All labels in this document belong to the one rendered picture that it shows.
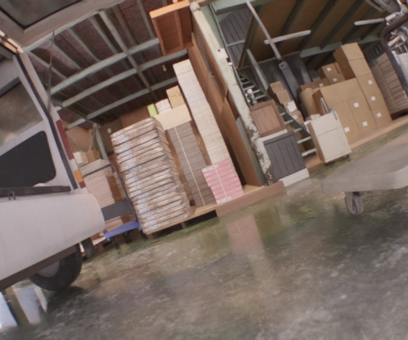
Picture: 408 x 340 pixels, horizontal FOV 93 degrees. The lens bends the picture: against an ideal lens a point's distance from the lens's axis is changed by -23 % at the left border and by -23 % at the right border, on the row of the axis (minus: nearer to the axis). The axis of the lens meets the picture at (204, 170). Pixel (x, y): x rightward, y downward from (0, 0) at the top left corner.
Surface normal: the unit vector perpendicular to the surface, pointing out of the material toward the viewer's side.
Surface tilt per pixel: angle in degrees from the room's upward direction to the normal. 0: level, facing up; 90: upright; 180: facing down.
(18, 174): 90
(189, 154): 90
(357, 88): 90
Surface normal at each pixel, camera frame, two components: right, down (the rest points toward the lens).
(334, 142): -0.29, 0.08
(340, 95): 0.02, -0.04
